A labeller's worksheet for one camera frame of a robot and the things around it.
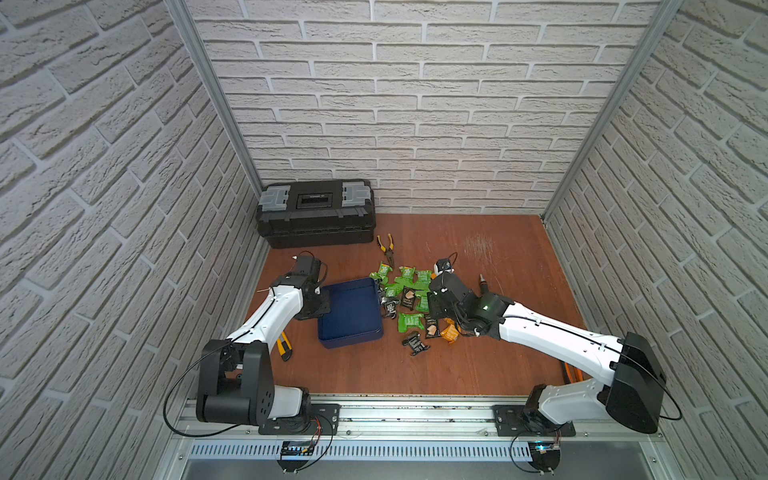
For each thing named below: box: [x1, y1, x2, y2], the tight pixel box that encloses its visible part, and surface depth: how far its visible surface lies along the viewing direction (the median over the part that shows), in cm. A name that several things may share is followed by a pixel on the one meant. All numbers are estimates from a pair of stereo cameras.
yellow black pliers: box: [376, 233, 395, 269], surface depth 109 cm
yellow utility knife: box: [276, 331, 293, 362], surface depth 87 cm
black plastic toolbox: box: [256, 179, 377, 249], surface depth 102 cm
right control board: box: [528, 441, 561, 472], surface depth 72 cm
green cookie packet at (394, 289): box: [384, 283, 405, 297], surface depth 99 cm
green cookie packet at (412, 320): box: [397, 313, 425, 333], surface depth 91 cm
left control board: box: [276, 440, 314, 473], surface depth 72 cm
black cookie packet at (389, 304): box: [380, 296, 401, 319], surface depth 94 cm
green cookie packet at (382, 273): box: [369, 262, 393, 285], surface depth 102 cm
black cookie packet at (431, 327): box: [424, 314, 439, 339], surface depth 89 cm
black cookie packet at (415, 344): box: [402, 333, 431, 356], surface depth 87 cm
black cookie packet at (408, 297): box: [401, 285, 415, 311], surface depth 97 cm
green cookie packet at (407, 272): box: [398, 266, 416, 279], surface depth 103 cm
